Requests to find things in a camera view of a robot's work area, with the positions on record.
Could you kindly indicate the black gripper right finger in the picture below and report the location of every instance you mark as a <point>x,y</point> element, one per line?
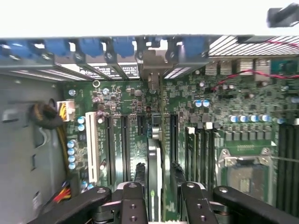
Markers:
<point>196,205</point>

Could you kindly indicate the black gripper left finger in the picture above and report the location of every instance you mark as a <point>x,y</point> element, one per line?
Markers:
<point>133,205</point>

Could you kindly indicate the CPU socket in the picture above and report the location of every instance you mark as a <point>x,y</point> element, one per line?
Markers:
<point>247,177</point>

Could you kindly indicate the white expansion slot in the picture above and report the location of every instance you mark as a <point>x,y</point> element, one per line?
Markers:
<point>92,149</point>

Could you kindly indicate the short black expansion slot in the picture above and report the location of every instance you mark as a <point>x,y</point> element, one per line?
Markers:
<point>141,126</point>

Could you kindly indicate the socket locking lever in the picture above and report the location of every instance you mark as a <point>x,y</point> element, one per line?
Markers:
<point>287,159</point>

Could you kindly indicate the green motherboard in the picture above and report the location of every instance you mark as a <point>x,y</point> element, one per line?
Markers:
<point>130,98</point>

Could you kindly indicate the white power connector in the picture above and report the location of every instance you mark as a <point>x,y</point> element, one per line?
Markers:
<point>66,109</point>

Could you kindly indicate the open grey PC case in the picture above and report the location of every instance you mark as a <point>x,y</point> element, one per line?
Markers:
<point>23,149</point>

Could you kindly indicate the metal port block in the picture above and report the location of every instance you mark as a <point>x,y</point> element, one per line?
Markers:
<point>225,67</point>
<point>244,66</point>
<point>212,67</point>
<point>262,68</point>

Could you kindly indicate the blue slot clip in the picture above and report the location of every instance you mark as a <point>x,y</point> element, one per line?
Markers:
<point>193,46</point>
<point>57,46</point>
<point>90,47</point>
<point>14,49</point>
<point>123,46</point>

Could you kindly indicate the black block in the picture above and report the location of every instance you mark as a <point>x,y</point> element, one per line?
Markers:
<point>282,16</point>

